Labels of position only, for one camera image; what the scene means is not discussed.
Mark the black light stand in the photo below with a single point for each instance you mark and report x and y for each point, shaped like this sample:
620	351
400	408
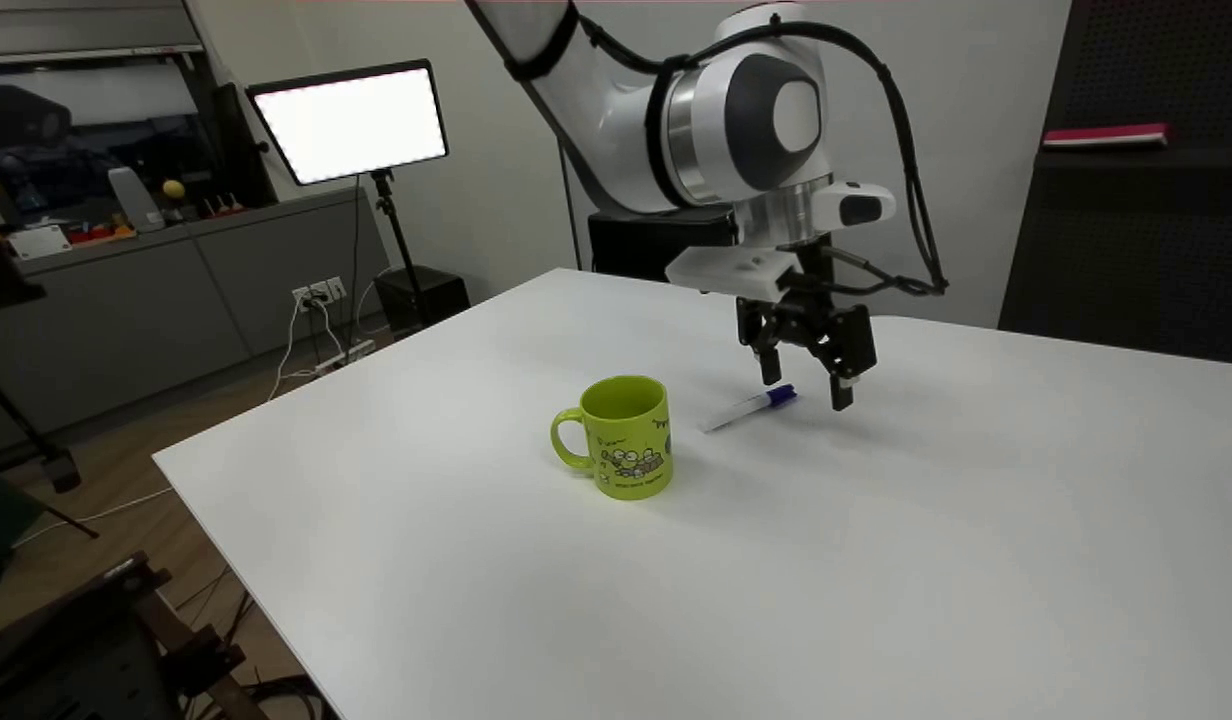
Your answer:
411	293

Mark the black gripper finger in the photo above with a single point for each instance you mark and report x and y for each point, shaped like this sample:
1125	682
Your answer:
845	379
770	360

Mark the grey low cabinet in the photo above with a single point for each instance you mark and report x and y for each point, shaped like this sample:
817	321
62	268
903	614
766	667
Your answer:
129	321

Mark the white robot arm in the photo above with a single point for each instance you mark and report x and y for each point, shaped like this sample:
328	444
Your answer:
729	130

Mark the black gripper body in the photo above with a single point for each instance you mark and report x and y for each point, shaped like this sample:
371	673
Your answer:
808	319

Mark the white wall power outlet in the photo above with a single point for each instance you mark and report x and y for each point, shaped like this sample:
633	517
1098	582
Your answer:
323	293

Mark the yellow-green mug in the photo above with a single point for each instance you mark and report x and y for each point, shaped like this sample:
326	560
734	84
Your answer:
619	438

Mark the pink book on shelf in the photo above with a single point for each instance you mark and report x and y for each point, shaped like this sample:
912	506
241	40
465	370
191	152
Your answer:
1107	139

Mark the black tall cabinet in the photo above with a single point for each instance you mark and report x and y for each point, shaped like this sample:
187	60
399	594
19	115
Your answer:
1133	246

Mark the blue marker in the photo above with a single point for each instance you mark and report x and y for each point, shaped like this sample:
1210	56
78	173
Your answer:
752	404

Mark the bright LED light panel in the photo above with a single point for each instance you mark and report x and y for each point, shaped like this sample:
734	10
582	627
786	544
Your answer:
355	123

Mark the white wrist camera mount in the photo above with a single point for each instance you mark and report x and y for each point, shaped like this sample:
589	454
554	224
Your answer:
750	275

